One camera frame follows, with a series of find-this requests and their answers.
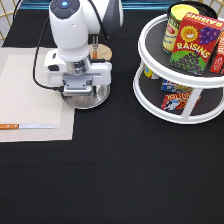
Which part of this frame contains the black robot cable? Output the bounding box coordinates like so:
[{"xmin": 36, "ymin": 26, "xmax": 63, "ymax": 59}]
[{"xmin": 32, "ymin": 0, "xmax": 64, "ymax": 93}]

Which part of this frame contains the round wooden coaster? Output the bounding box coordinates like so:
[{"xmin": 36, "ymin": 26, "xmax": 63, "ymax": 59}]
[{"xmin": 89, "ymin": 44, "xmax": 112, "ymax": 61}]

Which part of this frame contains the round silver metal plate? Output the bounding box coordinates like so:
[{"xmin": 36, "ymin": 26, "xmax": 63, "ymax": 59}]
[{"xmin": 62, "ymin": 85, "xmax": 110, "ymax": 109}]

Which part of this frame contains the red cow-print box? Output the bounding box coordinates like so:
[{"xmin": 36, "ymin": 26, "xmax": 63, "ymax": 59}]
[{"xmin": 161, "ymin": 92, "xmax": 191, "ymax": 111}]

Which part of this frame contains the fork with wooden handle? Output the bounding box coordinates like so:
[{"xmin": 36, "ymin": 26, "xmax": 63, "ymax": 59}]
[{"xmin": 92, "ymin": 36, "xmax": 98, "ymax": 59}]

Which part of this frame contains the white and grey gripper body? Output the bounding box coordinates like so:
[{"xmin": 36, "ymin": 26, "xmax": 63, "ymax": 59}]
[{"xmin": 44, "ymin": 49, "xmax": 112, "ymax": 96}]

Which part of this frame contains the beige woven placemat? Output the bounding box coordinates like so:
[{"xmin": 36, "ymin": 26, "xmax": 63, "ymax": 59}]
[{"xmin": 0, "ymin": 47, "xmax": 75, "ymax": 142}]

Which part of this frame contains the blue and white box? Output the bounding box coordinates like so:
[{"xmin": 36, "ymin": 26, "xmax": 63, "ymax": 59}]
[{"xmin": 161, "ymin": 79, "xmax": 192, "ymax": 93}]

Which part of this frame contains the yellow lidded food can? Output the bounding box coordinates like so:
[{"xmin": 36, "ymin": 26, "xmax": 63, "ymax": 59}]
[{"xmin": 162, "ymin": 4, "xmax": 199, "ymax": 54}]

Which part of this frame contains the white two-tier turntable rack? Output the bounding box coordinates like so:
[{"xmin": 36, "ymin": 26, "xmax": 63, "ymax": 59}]
[{"xmin": 133, "ymin": 14, "xmax": 224, "ymax": 124}]

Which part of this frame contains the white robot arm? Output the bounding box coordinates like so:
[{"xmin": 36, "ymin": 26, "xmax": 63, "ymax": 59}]
[{"xmin": 44, "ymin": 0, "xmax": 123, "ymax": 96}]

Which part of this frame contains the red raisins box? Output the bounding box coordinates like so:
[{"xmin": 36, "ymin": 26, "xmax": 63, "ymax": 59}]
[{"xmin": 170, "ymin": 13, "xmax": 224, "ymax": 76}]

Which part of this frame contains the yellow and blue can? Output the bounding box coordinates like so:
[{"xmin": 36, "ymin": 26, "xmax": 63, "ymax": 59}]
[{"xmin": 144, "ymin": 67, "xmax": 159, "ymax": 79}]

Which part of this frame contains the red box at right edge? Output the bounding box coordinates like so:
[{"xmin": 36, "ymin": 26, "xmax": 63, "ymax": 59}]
[{"xmin": 210, "ymin": 31, "xmax": 224, "ymax": 74}]

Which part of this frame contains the knife with wooden handle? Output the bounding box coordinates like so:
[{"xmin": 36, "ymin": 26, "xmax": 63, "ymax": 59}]
[{"xmin": 0, "ymin": 124, "xmax": 57, "ymax": 130}]

